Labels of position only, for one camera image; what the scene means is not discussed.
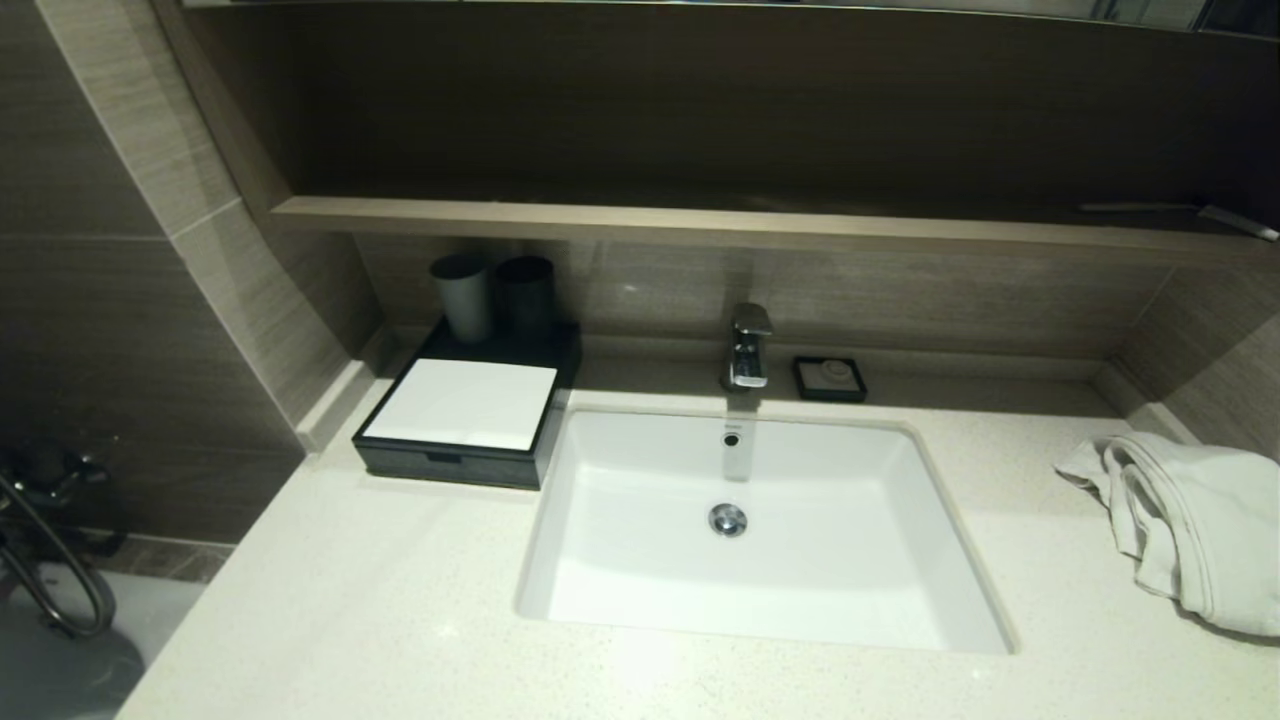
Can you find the dark brown cup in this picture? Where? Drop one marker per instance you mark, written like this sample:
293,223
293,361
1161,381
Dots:
525,295

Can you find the black amenity drawer box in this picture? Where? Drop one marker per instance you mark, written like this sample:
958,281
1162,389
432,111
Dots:
560,345

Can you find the chrome faucet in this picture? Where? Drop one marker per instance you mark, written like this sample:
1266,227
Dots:
748,350

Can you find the black soap dish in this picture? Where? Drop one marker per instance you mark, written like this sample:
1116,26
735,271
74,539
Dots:
800,385

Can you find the chrome drain stopper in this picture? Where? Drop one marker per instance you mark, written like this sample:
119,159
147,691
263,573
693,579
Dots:
728,519

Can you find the grey cup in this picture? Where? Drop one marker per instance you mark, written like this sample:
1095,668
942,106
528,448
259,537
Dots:
465,300

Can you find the white flat sheet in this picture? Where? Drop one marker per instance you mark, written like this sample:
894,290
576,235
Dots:
460,405

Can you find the round white soap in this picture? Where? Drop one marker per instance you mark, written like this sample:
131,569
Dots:
832,374

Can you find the white ceramic sink basin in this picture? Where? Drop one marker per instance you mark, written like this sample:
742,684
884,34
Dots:
850,560

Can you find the white towel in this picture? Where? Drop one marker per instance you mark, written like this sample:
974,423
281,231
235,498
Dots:
1210,520

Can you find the wooden wall shelf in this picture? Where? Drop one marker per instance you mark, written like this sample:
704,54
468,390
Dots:
700,225

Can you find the wall mirror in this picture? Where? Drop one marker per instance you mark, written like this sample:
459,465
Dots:
1150,10

